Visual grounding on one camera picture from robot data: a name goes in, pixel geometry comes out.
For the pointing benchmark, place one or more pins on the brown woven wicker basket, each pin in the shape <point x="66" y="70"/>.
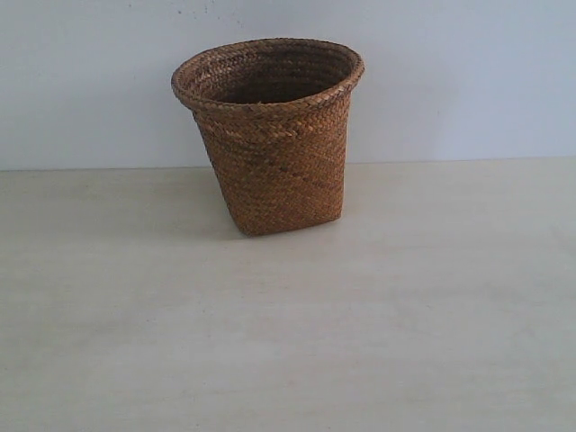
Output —
<point x="273" y="116"/>

